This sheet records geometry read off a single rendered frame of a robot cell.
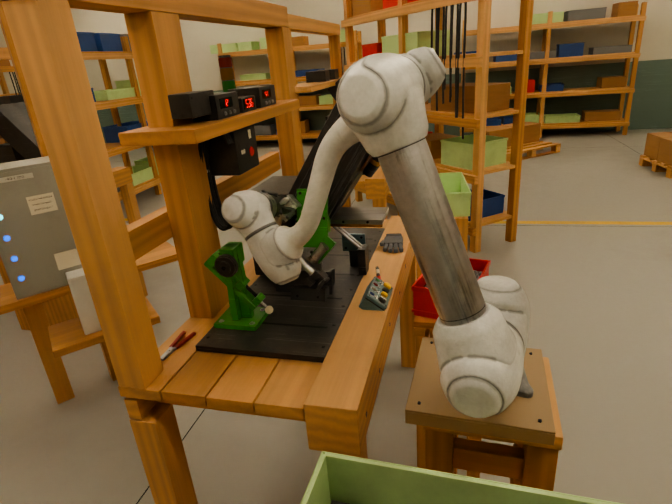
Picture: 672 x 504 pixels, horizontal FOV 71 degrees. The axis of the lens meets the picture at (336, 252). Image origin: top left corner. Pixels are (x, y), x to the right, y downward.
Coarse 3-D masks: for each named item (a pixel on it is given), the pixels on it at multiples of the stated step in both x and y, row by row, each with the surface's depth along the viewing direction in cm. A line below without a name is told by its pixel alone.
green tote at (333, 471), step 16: (320, 464) 92; (336, 464) 94; (352, 464) 92; (368, 464) 91; (384, 464) 90; (320, 480) 91; (336, 480) 95; (352, 480) 94; (368, 480) 93; (384, 480) 91; (400, 480) 90; (416, 480) 89; (432, 480) 88; (448, 480) 87; (464, 480) 86; (480, 480) 85; (304, 496) 85; (320, 496) 91; (336, 496) 97; (352, 496) 96; (368, 496) 94; (384, 496) 93; (400, 496) 92; (416, 496) 91; (432, 496) 89; (448, 496) 88; (464, 496) 87; (480, 496) 86; (496, 496) 85; (512, 496) 84; (528, 496) 83; (544, 496) 82; (560, 496) 81; (576, 496) 81
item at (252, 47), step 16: (224, 48) 994; (240, 48) 983; (256, 48) 997; (304, 48) 945; (320, 48) 938; (256, 80) 998; (304, 80) 970; (304, 96) 994; (320, 96) 983; (256, 128) 1046; (272, 128) 1046; (304, 128) 1021
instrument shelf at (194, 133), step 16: (256, 112) 167; (272, 112) 180; (144, 128) 141; (160, 128) 138; (176, 128) 135; (192, 128) 131; (208, 128) 136; (224, 128) 145; (240, 128) 155; (128, 144) 136; (144, 144) 134; (160, 144) 133; (176, 144) 132
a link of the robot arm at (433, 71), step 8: (416, 48) 99; (424, 48) 97; (432, 48) 98; (408, 56) 95; (416, 56) 96; (424, 56) 95; (432, 56) 96; (416, 64) 94; (424, 64) 95; (432, 64) 95; (440, 64) 96; (424, 72) 95; (432, 72) 96; (440, 72) 97; (424, 80) 94; (432, 80) 97; (440, 80) 98; (424, 88) 94; (432, 88) 98; (424, 96) 96
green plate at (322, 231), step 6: (300, 192) 167; (300, 198) 168; (300, 210) 168; (324, 210) 166; (324, 216) 166; (324, 222) 166; (318, 228) 167; (324, 228) 167; (318, 234) 168; (324, 234) 167; (312, 240) 169; (318, 240) 168; (306, 246) 169; (312, 246) 169
